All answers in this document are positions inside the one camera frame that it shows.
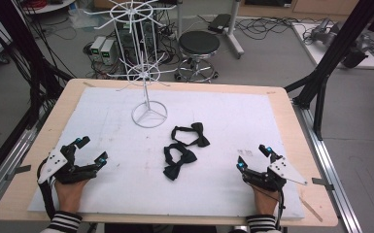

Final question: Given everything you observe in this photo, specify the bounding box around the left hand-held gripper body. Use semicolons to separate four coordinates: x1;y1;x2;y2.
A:
38;145;98;185

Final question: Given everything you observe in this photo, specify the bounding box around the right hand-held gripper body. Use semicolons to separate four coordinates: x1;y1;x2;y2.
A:
243;156;309;192

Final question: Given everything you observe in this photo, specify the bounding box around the black bow tie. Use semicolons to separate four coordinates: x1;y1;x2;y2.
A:
162;142;198;182
170;121;211;149

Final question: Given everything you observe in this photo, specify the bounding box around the white wire display rack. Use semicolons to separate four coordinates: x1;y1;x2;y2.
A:
83;0;178;129

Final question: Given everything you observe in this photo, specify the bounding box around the person's left hand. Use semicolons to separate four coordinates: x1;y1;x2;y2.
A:
53;179;90;215

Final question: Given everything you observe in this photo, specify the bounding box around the person's right hand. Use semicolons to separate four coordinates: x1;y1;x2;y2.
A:
251;183;281;216

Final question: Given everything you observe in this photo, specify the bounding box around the metal table clamp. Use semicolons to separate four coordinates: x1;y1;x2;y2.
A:
311;177;335;192
4;164;32;182

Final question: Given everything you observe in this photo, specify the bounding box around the white foam mat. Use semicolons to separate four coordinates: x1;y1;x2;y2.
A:
27;86;305;220

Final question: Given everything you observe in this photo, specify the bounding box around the thin wooden stick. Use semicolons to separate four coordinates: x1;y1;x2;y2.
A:
299;196;323;223

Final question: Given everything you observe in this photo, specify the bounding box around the grey power supply unit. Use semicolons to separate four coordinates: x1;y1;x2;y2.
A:
100;38;119;66
89;35;107;61

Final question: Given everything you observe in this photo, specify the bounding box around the white floor board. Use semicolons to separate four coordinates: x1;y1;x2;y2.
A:
291;21;374;70

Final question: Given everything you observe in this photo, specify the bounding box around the grey computer case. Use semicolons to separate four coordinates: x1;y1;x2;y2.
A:
116;20;158;62

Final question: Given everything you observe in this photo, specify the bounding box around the black round stool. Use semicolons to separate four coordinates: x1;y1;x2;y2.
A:
174;30;221;83

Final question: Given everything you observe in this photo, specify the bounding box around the black flat box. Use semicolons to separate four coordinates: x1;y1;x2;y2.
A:
207;13;231;34

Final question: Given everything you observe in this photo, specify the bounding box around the white round table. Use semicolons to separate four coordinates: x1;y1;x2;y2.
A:
22;0;77;16

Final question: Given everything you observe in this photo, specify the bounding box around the wooden cabinet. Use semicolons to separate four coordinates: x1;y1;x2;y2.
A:
237;0;360;18

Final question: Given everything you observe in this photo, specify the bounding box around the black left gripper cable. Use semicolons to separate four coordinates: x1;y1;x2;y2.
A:
36;158;58;221

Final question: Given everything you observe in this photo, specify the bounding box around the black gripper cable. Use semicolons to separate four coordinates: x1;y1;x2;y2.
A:
36;158;58;221
247;181;288;227

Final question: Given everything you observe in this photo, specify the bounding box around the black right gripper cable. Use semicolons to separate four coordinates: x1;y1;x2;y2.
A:
247;181;288;227

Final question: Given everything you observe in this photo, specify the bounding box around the aluminium rail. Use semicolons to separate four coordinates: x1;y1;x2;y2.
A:
292;100;363;233
0;125;40;217

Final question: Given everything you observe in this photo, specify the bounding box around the black frame strut with cables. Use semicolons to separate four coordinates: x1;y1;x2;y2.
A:
0;0;76;130

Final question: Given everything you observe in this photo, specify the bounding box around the white stand post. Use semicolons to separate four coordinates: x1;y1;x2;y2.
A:
224;0;246;60

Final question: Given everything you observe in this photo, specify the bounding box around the tangle of black floor cables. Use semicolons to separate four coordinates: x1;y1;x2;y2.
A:
232;16;309;42

